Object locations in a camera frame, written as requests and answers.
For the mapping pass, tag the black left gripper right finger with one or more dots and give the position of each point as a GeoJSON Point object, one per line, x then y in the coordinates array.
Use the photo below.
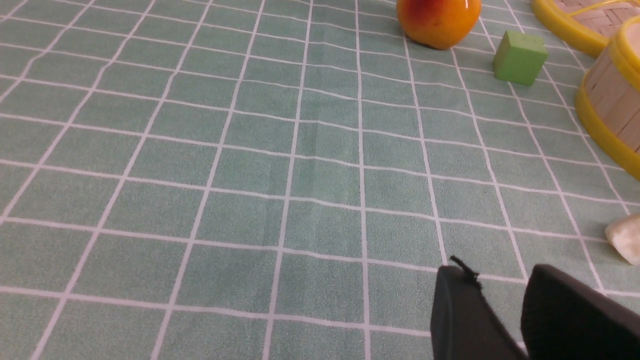
{"type": "Point", "coordinates": [564, 319]}

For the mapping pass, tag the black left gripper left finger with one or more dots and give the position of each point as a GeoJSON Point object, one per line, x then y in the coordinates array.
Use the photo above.
{"type": "Point", "coordinates": [463, 326]}

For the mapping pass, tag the bamboo steamer tray yellow rim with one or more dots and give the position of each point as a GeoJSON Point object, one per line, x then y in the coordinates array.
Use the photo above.
{"type": "Point", "coordinates": [608, 99]}

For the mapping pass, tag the red orange toy pear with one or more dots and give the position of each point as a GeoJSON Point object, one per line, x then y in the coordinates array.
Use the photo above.
{"type": "Point", "coordinates": [438, 24]}

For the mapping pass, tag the bamboo steamer lid yellow rim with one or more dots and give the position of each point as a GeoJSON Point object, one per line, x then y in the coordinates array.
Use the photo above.
{"type": "Point", "coordinates": [586, 25]}

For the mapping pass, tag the green checkered tablecloth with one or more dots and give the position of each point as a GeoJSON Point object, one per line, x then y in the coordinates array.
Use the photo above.
{"type": "Point", "coordinates": [281, 179]}

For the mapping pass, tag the green wooden cube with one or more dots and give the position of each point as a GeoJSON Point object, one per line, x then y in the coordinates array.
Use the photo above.
{"type": "Point", "coordinates": [519, 58]}

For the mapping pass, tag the pale toy dumpling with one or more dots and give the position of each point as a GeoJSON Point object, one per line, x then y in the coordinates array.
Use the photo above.
{"type": "Point", "coordinates": [624, 236]}

